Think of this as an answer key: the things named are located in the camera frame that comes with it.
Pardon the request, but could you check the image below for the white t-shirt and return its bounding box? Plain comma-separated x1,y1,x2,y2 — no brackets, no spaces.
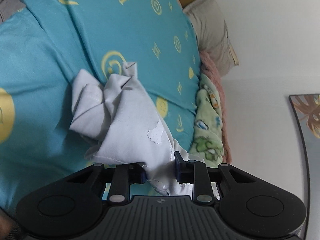
70,62,204,196

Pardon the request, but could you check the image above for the green cartoon fleece blanket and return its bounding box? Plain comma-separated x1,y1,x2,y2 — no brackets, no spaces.
189,74,225,168

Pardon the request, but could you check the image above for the pink fuzzy blanket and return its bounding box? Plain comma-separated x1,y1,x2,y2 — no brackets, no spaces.
200,51,232,164

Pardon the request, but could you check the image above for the grey pillow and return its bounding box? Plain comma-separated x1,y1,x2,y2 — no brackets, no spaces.
183,0,239,76

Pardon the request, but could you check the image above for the teal patterned bed sheet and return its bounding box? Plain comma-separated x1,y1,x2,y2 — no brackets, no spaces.
1,0,201,216

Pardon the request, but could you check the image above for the framed leaf wall picture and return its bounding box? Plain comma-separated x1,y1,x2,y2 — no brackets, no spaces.
289,94,319,239

